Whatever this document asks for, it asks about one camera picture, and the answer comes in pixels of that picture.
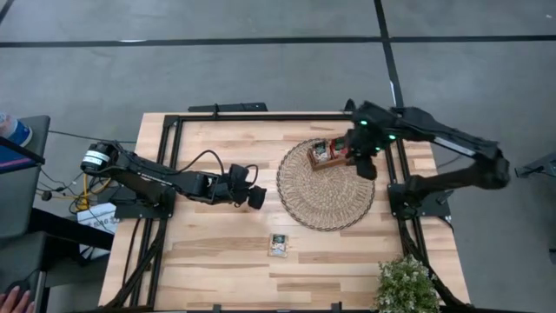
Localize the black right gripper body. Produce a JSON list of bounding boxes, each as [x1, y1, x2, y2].
[[346, 128, 386, 158]]

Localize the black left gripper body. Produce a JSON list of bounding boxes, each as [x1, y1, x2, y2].
[[215, 173, 251, 206]]

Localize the red tea bag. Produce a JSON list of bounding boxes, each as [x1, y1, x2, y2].
[[330, 137, 348, 159]]

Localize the wooden compartment tea box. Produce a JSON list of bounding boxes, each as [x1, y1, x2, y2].
[[306, 137, 356, 172]]

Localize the beige tea bag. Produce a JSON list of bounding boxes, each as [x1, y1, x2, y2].
[[310, 139, 332, 163], [268, 233, 289, 258]]

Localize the round woven straw placemat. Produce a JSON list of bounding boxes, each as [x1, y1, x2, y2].
[[275, 137, 376, 232]]

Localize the flat black bar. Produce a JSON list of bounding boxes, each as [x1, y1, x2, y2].
[[188, 102, 269, 114]]

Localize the green plant white flowers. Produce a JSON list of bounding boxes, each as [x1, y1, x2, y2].
[[374, 255, 443, 313]]

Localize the white cardboard box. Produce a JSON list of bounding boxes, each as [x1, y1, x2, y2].
[[76, 202, 119, 260]]

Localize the grey stand foot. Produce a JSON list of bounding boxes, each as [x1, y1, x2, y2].
[[513, 151, 556, 179]]

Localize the grey desk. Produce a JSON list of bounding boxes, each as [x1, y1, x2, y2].
[[0, 114, 52, 239]]

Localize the black rod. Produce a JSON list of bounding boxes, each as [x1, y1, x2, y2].
[[0, 134, 47, 165]]

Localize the bottle with blue label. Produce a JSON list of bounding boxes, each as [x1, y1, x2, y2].
[[0, 110, 34, 147]]

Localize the blue board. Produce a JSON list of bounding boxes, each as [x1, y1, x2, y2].
[[0, 143, 38, 174]]

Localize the black computer mouse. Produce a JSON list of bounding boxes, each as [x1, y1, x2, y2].
[[3, 279, 31, 301]]

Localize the person's hand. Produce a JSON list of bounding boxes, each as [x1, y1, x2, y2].
[[0, 285, 36, 313]]

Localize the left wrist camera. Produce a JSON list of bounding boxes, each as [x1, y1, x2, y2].
[[228, 163, 251, 186]]

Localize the black left camera cable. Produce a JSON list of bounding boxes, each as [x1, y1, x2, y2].
[[176, 149, 261, 189]]

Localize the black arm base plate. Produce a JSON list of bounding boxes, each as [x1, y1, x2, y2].
[[387, 182, 452, 219], [114, 190, 175, 220]]

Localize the thin black floor cable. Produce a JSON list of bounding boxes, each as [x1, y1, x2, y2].
[[47, 129, 138, 144], [435, 154, 462, 170]]

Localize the black aluminium table frame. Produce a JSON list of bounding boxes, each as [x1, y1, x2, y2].
[[103, 111, 475, 313]]

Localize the yellow cable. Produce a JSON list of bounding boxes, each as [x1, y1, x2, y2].
[[76, 173, 112, 212]]

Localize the black power cable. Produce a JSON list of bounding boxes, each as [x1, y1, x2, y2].
[[36, 167, 109, 210]]

